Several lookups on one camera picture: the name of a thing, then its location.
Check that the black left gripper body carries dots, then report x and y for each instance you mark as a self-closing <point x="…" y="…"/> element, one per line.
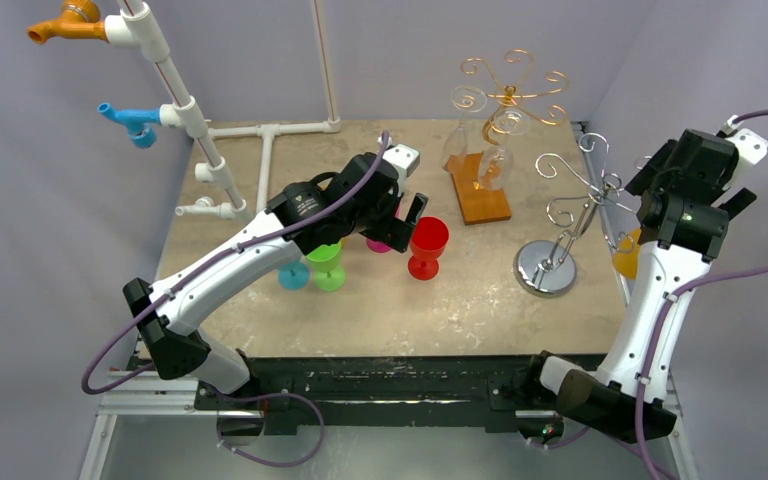
<point x="382" y="224"/>

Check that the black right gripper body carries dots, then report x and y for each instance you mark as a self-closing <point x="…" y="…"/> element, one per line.
<point x="735" y="203"/>

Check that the red wine glass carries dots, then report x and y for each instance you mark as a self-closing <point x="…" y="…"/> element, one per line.
<point x="427" y="245"/>

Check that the pink wine glass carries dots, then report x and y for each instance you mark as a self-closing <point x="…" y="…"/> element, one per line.
<point x="377" y="247"/>

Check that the green wine glass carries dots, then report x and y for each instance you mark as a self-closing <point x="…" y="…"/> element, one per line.
<point x="325" y="262"/>

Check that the orange wine glass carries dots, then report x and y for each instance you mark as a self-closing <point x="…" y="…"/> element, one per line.
<point x="625" y="257"/>

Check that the clear wine glass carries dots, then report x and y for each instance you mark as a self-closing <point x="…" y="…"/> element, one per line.
<point x="497" y="161"/>
<point x="457" y="139"/>

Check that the blue wine glass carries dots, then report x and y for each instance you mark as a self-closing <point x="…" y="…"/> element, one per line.
<point x="294" y="276"/>

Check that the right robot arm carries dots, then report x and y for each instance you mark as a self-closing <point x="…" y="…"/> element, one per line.
<point x="684" y="223"/>

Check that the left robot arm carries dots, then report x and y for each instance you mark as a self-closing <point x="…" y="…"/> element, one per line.
<point x="170" y="311"/>

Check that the wooden rack base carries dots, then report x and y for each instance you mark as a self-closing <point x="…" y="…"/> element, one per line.
<point x="478" y="205"/>

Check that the blue faucet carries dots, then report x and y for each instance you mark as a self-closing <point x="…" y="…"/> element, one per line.
<point x="137" y="123"/>

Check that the orange faucet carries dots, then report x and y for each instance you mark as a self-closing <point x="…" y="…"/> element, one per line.
<point x="78" y="19"/>

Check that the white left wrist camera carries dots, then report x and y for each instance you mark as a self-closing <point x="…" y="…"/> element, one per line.
<point x="404" y="159"/>

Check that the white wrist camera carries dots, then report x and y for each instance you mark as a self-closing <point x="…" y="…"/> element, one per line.
<point x="751" y="147"/>
<point x="404" y="159"/>

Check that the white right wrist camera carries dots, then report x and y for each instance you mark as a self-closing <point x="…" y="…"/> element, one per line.
<point x="751" y="147"/>

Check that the chrome wire glass rack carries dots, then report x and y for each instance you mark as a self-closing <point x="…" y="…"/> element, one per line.
<point x="547" y="268"/>

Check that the gold wire glass rack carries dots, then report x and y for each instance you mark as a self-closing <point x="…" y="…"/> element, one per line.
<point x="510" y="97"/>

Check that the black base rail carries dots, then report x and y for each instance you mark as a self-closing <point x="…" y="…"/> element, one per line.
<point x="497" y="393"/>

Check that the white PVC pipe frame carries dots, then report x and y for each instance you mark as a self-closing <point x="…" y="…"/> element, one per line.
<point x="135" y="26"/>

